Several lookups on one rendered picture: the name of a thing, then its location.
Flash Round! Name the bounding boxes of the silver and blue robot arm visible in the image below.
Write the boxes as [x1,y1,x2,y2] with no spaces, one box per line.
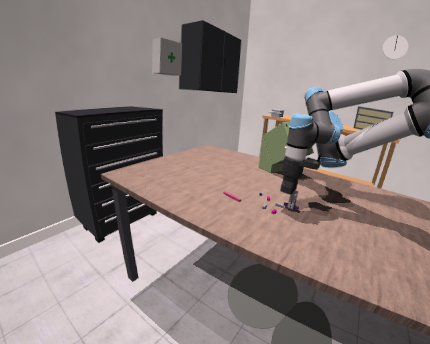
[287,69,430,168]

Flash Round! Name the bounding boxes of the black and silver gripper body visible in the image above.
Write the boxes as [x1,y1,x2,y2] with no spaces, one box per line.
[280,145,321,195]

